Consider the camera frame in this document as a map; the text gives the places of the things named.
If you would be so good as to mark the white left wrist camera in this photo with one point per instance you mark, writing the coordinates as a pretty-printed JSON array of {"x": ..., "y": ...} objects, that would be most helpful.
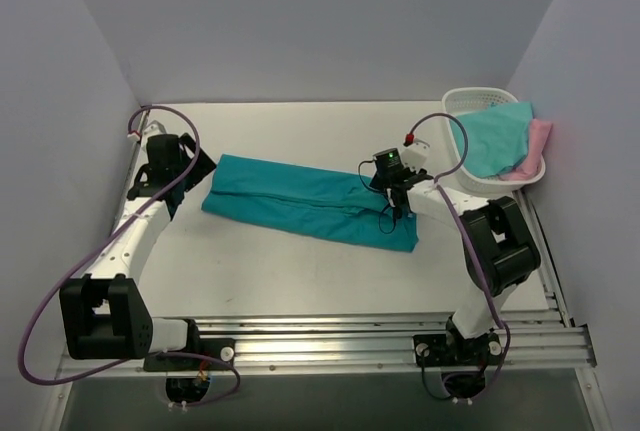
[{"x": 142, "y": 135}]

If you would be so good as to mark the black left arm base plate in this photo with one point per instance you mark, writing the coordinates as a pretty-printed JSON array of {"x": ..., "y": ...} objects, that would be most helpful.
[{"x": 215, "y": 354}]

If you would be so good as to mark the light teal shirt in basket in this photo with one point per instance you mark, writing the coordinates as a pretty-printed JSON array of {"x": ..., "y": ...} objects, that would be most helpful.
[{"x": 497, "y": 138}]

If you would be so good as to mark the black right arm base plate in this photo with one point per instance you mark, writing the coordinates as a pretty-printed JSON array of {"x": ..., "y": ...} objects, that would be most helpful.
[{"x": 444, "y": 350}]

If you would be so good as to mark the aluminium rail frame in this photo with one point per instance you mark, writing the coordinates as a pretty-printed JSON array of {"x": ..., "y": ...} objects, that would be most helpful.
[{"x": 291, "y": 300}]

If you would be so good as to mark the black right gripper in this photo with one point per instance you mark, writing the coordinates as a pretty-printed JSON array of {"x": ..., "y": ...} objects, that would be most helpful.
[{"x": 396, "y": 196}]

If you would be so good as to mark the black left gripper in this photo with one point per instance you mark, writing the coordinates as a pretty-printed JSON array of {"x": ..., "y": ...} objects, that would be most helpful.
[{"x": 189, "y": 171}]

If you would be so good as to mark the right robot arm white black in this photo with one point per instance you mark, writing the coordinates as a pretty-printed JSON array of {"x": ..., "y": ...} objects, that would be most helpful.
[{"x": 499, "y": 250}]

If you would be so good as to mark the white plastic laundry basket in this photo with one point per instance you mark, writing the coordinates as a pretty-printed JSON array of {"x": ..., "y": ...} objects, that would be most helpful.
[{"x": 469, "y": 99}]

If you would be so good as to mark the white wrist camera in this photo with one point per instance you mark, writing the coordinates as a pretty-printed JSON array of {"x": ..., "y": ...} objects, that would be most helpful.
[
  {"x": 415, "y": 151},
  {"x": 142, "y": 135}
]

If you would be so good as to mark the teal t shirt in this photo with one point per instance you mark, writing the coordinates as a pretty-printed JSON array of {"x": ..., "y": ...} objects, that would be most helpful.
[{"x": 323, "y": 204}]

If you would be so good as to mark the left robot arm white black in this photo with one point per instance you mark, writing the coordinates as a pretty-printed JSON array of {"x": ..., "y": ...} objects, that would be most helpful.
[{"x": 104, "y": 314}]

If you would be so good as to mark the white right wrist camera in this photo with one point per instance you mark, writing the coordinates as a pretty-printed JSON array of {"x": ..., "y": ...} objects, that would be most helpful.
[{"x": 415, "y": 151}]

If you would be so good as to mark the pink shirt in basket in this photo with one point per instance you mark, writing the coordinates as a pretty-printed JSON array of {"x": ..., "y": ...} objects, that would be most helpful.
[{"x": 529, "y": 168}]

